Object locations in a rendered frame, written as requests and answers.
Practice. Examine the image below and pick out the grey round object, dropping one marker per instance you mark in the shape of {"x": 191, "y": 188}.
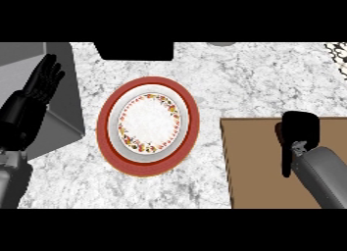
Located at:
{"x": 222, "y": 43}

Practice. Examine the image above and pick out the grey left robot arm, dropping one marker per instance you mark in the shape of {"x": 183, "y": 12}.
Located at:
{"x": 1, "y": 178}

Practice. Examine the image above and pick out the black white patterned tile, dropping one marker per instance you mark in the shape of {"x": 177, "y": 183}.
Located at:
{"x": 346, "y": 63}

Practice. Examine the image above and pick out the white floral rimmed plate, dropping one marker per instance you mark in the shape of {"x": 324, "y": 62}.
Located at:
{"x": 149, "y": 123}

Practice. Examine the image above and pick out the black appliance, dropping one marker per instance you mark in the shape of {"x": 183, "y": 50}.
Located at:
{"x": 134, "y": 51}

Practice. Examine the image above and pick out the reddish brown sweet potato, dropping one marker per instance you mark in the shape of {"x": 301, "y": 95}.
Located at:
{"x": 278, "y": 130}

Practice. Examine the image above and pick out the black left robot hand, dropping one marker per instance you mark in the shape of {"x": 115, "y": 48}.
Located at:
{"x": 22, "y": 108}

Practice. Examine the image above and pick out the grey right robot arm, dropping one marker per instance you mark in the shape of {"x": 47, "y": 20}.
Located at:
{"x": 325, "y": 178}

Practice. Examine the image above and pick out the red round placemat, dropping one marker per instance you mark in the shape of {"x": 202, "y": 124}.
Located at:
{"x": 148, "y": 126}

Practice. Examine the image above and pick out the brown wooden tray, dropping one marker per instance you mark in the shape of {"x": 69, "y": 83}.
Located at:
{"x": 259, "y": 170}

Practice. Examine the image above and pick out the grey box appliance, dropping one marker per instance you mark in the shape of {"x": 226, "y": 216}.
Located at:
{"x": 46, "y": 98}

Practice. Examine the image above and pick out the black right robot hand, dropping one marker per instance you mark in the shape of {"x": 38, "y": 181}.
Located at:
{"x": 299, "y": 127}

